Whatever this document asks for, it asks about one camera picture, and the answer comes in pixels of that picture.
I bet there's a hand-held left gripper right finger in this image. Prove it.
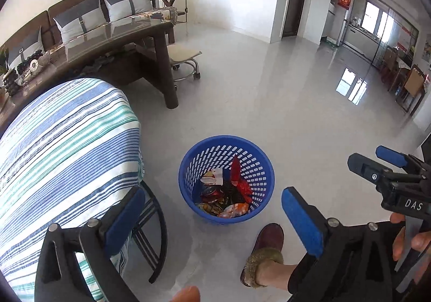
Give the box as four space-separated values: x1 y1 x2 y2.
281 187 393 302

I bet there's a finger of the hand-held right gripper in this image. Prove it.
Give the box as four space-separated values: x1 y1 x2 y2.
375 145 422 172
347 153 405 192

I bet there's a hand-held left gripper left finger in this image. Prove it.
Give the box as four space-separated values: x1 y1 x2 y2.
34 185 146 302

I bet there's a blue plastic basket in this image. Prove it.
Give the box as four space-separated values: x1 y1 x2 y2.
178 135 275 225

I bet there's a red plastic bag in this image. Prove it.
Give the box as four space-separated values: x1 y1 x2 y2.
230 157 253 203

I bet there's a black mesh bag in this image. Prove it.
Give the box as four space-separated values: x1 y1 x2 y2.
220 182 246 205

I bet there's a crushed red can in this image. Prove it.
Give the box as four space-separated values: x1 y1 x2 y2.
201 187 223 203

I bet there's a white red carton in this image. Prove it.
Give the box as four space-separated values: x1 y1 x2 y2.
201 169 225 187

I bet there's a person's right hand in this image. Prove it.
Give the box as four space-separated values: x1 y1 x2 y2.
391 213 431 286

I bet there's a person's left hand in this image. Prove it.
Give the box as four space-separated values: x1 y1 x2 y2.
171 286 201 302

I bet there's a brown furry slipper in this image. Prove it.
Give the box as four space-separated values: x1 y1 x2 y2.
240 223 285 288

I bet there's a person's leg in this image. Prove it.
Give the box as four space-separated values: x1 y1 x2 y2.
255 261 298 290

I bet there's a wooden chair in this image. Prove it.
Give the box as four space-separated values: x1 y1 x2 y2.
402 64 427 115

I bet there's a blue green striped tablecloth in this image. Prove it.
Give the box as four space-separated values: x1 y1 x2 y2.
0 77 145 302

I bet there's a kitchen counter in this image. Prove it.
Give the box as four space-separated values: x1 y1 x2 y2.
346 24 381 64

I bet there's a glass sliding door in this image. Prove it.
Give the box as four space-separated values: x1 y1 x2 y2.
370 9 419 68

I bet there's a white refrigerator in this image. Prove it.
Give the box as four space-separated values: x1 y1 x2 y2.
328 2 347 47

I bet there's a cream cushioned rolling stool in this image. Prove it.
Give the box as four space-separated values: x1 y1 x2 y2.
167 44 203 81

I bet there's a dark wooden coffee table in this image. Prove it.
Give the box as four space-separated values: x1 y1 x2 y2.
0 17 179 136

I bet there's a tea tray with teaware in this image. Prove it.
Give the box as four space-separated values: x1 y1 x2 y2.
15 49 51 86

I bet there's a grey white cushion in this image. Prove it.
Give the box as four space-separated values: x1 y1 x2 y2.
53 0 107 44
102 0 154 23
6 26 44 67

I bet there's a floral sofa throw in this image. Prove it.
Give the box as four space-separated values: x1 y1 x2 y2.
109 7 179 25

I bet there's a black metal table frame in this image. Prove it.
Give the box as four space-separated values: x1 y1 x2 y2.
129 180 168 284

